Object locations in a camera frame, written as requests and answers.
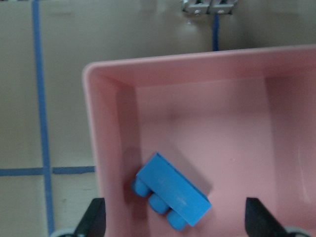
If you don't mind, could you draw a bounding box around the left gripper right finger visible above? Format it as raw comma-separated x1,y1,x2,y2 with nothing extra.
245,197,288,237

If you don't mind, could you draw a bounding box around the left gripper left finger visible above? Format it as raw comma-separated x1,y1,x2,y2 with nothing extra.
75,197,106,237

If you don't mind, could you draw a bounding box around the blue toy block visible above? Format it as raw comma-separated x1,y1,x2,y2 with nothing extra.
131,153,212,231

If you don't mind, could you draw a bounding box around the pink plastic box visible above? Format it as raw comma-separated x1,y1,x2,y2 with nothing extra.
82,45,316,237

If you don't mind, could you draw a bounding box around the aluminium frame post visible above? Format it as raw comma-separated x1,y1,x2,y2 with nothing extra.
181,0,238,15

